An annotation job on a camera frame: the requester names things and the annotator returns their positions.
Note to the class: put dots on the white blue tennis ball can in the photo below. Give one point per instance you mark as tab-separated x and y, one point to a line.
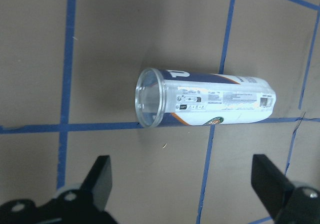
166	98

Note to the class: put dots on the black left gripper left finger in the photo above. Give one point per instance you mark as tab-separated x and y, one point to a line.
98	182

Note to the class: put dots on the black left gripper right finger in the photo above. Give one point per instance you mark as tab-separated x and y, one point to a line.
271	186

